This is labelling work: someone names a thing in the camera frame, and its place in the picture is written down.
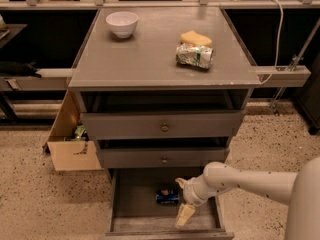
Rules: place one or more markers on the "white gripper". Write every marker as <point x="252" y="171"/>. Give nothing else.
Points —
<point x="191" y="190"/>

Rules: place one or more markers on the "blue pepsi can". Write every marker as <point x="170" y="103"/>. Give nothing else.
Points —
<point x="167" y="196"/>

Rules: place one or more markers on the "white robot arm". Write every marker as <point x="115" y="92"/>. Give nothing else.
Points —
<point x="299" y="191"/>

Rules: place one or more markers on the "grey open bottom drawer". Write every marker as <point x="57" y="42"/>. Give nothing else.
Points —
<point x="134" y="213"/>

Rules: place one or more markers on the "grey middle drawer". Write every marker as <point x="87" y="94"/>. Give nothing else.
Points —
<point x="160" y="157"/>

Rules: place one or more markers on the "grey top drawer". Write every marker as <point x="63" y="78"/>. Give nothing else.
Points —
<point x="112" y="126"/>

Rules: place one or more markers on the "grey drawer cabinet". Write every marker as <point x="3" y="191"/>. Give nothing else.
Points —
<point x="141" y="74"/>

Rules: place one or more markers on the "crushed green white can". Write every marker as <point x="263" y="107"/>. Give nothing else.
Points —
<point x="197" y="56"/>

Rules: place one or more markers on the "cardboard box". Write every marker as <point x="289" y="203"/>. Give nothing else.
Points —
<point x="69" y="152"/>

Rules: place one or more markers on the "green item in box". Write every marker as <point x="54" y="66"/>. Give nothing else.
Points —
<point x="80" y="134"/>

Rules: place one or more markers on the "yellow sponge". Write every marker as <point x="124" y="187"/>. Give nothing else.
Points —
<point x="192" y="37"/>

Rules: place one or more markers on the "white ceramic bowl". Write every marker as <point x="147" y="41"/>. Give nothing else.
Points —
<point x="122" y="24"/>

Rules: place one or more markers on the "black cloth on shelf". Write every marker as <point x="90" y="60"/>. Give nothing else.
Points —
<point x="18" y="69"/>

